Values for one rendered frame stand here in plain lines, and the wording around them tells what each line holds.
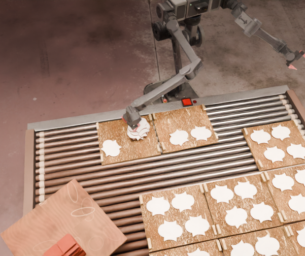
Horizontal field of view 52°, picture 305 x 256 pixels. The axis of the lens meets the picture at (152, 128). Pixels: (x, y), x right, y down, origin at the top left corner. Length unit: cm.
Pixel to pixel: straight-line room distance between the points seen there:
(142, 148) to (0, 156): 180
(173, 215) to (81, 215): 55
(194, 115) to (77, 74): 204
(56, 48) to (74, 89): 80
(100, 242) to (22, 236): 43
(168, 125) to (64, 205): 92
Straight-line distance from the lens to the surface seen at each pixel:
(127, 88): 379
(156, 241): 193
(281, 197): 219
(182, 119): 234
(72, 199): 195
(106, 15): 488
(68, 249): 166
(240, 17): 215
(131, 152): 217
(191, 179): 211
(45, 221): 194
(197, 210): 201
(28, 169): 223
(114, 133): 226
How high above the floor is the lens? 280
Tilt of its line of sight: 55 degrees down
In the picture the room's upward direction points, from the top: 1 degrees clockwise
